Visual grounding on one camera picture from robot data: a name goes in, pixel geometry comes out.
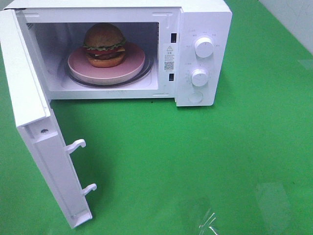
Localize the round door release button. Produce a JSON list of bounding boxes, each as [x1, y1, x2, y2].
[[188, 92, 203, 104]]

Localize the pink round plate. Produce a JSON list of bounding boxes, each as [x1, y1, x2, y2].
[[67, 43, 147, 87]]

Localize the burger with lettuce and tomato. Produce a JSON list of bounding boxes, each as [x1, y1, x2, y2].
[[83, 23, 126, 68]]

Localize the lower white microwave knob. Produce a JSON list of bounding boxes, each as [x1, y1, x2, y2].
[[191, 69, 209, 87]]

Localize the white microwave knob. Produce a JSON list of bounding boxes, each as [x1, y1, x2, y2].
[[194, 36, 214, 58], [191, 69, 209, 87]]

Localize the white microwave oven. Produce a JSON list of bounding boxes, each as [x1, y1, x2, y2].
[[0, 0, 232, 107]]

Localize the upper white microwave knob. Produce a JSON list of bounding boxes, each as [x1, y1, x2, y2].
[[194, 36, 214, 58]]

